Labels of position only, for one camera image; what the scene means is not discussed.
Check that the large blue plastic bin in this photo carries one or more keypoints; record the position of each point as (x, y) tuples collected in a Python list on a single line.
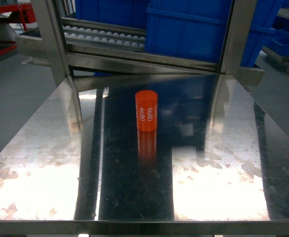
[(195, 29)]

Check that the stainless steel roller rack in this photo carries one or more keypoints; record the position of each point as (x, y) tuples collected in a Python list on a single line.
[(46, 45)]

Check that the rear blue plastic bin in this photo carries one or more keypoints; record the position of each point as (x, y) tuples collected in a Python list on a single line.
[(129, 13)]

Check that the small blue bin right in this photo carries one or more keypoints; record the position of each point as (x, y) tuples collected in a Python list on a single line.
[(280, 45)]

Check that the red metal frame cart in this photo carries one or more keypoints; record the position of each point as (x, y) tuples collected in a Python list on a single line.
[(15, 15)]

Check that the orange cylindrical capacitor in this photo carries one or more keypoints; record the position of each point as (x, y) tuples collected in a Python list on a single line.
[(146, 110)]

